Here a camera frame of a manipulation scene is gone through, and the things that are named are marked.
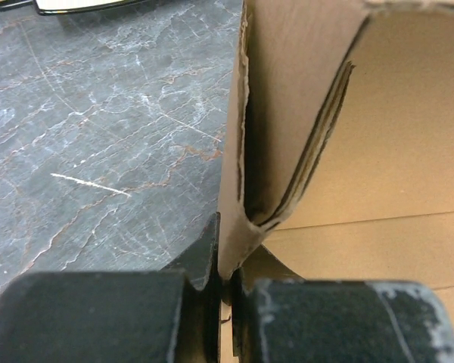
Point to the brown cardboard box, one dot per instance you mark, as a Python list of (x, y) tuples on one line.
[(339, 149)]

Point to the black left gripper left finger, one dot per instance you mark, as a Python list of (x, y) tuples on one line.
[(166, 315)]

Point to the black wire wooden shelf rack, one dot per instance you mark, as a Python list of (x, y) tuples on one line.
[(6, 5)]

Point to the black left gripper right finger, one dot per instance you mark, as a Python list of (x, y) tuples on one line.
[(278, 316)]

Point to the white tray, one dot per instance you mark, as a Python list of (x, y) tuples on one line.
[(60, 7)]

